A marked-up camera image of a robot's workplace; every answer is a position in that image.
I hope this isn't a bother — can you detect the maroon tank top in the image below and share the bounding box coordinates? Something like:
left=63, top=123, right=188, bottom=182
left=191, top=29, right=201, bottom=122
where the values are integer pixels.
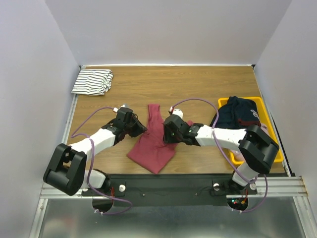
left=126, top=103, right=194, bottom=175

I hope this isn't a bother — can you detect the black white striped tank top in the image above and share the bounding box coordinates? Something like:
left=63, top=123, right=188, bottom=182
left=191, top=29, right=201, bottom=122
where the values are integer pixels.
left=71, top=69, right=113, bottom=96

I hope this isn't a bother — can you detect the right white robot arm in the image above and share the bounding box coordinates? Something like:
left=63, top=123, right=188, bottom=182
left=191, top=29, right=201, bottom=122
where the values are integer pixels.
left=163, top=114, right=279, bottom=193

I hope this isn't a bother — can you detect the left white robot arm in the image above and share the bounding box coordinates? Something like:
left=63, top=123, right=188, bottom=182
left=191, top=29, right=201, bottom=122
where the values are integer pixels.
left=43, top=106, right=147, bottom=195

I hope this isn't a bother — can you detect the navy blue tank top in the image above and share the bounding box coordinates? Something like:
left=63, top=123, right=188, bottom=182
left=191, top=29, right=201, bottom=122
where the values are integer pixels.
left=215, top=96, right=261, bottom=129

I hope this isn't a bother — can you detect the light pink tank top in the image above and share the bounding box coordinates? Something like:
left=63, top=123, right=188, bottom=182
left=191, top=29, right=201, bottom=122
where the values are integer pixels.
left=230, top=125, right=269, bottom=161

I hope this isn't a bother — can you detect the yellow plastic tray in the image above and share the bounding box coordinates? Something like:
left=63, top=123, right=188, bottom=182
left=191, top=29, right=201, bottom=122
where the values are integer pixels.
left=217, top=96, right=284, bottom=165

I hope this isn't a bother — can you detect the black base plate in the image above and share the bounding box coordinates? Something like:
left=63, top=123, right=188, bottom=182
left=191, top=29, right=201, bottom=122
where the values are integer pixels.
left=82, top=174, right=257, bottom=207

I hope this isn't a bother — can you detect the aluminium frame rail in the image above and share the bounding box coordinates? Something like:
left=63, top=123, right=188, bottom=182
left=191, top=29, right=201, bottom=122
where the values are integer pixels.
left=29, top=64, right=86, bottom=238

